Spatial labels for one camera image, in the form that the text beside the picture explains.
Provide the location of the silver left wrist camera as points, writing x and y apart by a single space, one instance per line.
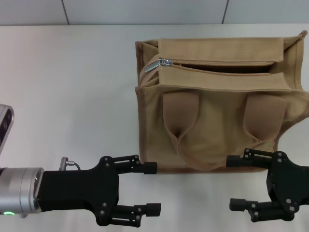
6 125

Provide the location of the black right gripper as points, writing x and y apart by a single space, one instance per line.
289 181

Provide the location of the white and silver left robot arm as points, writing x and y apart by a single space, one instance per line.
19 188

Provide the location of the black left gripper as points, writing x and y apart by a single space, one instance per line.
79 188

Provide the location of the silver metal zipper pull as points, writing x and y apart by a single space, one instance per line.
154 64

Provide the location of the khaki canvas food bag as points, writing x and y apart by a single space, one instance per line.
217 48

